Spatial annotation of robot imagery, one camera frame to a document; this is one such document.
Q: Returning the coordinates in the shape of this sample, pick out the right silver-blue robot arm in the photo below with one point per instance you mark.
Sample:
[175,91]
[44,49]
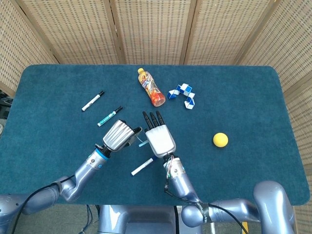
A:
[229,210]

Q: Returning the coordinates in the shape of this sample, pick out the blue white snake cube toy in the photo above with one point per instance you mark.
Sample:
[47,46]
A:
[185,90]

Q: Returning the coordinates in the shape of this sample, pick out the silver-blue robot torso base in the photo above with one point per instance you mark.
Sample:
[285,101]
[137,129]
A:
[136,219]

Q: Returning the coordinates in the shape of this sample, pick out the blue felt table mat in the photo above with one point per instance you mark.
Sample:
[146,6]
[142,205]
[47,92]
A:
[243,109]

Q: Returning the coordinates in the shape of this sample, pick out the woven bamboo screen panel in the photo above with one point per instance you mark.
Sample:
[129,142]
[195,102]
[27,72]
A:
[78,29]
[297,48]
[14,48]
[224,29]
[153,29]

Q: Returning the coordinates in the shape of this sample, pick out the white marker black cap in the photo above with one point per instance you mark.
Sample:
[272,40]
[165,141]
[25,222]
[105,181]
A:
[92,101]

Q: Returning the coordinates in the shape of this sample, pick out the orange juice plastic bottle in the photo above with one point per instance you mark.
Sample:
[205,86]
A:
[151,88]

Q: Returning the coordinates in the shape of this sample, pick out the yellow floor tape strip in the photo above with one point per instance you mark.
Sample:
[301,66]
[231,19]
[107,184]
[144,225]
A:
[245,228]

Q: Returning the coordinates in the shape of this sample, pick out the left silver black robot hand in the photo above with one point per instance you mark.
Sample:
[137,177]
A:
[117,135]

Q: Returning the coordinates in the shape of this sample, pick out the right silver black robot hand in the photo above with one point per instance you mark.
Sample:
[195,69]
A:
[161,141]

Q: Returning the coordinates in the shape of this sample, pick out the teal label marker black cap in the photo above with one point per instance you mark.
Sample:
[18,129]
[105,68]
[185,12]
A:
[107,118]

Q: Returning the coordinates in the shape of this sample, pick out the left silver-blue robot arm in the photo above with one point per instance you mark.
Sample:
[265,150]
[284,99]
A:
[83,173]

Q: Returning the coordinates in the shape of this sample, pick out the yellow ball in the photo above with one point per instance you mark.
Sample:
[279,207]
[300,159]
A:
[220,140]

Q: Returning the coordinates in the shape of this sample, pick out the white marker blue cap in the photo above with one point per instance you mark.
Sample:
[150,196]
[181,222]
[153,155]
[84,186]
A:
[142,167]

